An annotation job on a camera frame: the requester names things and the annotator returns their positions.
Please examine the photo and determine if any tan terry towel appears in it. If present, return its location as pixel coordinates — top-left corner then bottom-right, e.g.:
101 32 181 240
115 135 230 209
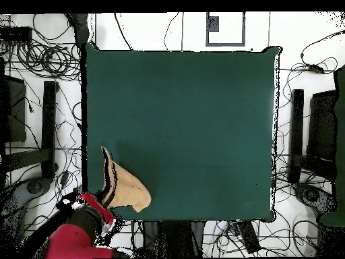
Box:
100 146 152 213

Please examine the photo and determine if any black square case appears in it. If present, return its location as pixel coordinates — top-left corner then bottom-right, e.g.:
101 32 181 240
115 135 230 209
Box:
307 90 338 163
0 75 28 144

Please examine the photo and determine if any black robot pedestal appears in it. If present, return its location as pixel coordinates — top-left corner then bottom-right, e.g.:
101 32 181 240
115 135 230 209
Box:
141 221 206 258

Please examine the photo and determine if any grey caster base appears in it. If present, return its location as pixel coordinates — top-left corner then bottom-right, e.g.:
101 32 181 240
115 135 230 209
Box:
293 183 338 217
0 176 52 243

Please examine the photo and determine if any person's black shoe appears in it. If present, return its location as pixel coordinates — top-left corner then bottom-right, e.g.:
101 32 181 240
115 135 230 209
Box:
65 12 90 47

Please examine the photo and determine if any dark green table cloth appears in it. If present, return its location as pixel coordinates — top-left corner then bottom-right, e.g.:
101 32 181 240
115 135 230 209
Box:
80 42 282 223

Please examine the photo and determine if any black electronics box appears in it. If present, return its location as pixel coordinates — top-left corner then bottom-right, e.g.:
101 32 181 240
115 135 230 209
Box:
0 26 33 42

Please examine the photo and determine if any tangled black cable bundle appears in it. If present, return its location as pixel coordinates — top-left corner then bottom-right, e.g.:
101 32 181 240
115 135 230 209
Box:
0 13 82 82

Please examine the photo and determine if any black T-shaped stand base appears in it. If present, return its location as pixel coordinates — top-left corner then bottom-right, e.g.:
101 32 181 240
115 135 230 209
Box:
287 88 335 184
5 80 59 180

